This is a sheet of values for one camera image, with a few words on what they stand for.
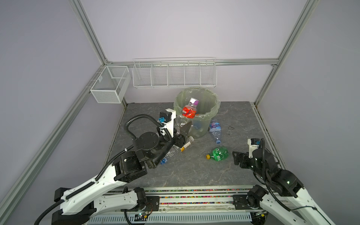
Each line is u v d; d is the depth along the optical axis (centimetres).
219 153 91
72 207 38
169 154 85
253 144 62
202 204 75
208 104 96
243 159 62
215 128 99
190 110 50
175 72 101
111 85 102
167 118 41
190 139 96
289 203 48
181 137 45
